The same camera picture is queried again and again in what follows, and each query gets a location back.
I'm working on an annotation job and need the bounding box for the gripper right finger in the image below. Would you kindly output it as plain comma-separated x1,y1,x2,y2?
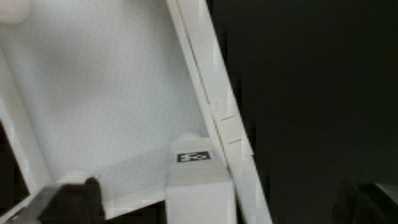
332,180,398,224

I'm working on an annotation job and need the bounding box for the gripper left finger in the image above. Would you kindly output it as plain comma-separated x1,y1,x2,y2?
0,177,108,224

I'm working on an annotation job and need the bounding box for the white desk top tray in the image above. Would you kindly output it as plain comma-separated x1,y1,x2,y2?
0,0,209,217

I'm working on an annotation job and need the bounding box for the white L-shaped obstacle fence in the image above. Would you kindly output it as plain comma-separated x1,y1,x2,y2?
165,0,273,224

